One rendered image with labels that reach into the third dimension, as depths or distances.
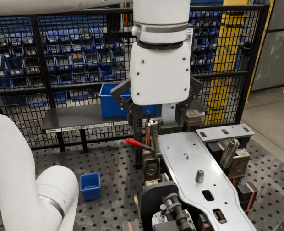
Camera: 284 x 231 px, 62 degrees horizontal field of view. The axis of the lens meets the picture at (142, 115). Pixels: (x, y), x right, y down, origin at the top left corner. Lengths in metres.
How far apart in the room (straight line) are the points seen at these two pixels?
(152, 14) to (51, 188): 0.51
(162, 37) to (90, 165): 1.22
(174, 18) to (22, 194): 0.49
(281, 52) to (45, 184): 3.80
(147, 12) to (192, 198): 0.71
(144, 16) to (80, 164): 1.24
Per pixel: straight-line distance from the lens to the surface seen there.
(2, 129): 0.58
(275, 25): 3.79
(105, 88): 1.38
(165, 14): 0.35
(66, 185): 0.71
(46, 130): 1.28
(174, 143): 1.14
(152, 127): 0.88
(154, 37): 0.35
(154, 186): 0.68
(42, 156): 1.64
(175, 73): 0.39
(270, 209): 1.40
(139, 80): 0.38
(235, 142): 1.02
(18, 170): 0.61
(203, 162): 1.06
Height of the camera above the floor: 1.69
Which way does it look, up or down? 31 degrees down
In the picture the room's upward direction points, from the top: straight up
